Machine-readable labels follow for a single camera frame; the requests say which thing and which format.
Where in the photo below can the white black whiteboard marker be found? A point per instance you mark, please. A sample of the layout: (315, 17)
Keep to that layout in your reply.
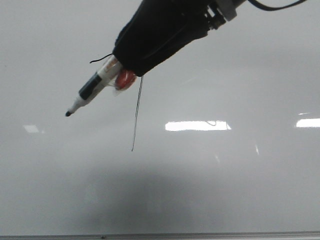
(100, 79)

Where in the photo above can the black cloth covered gripper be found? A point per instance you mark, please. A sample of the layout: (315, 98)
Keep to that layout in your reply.
(160, 28)

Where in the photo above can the grey aluminium whiteboard frame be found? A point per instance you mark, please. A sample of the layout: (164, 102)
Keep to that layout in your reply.
(282, 235)

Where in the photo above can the red tape roll in plastic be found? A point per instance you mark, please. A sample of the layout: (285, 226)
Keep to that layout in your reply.
(123, 81)

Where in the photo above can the white glossy whiteboard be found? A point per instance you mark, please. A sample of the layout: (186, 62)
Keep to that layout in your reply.
(222, 137)

